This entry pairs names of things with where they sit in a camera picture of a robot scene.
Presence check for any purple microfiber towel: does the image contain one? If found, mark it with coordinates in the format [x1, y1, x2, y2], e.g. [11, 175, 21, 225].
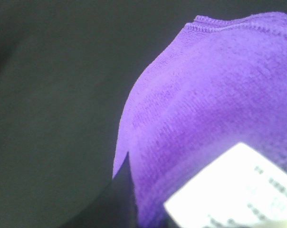
[113, 12, 287, 228]

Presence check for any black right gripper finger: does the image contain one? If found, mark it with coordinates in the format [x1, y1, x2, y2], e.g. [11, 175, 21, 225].
[62, 155, 139, 228]

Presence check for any black fabric table mat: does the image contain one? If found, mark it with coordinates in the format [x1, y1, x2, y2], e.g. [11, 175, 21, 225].
[0, 0, 287, 228]

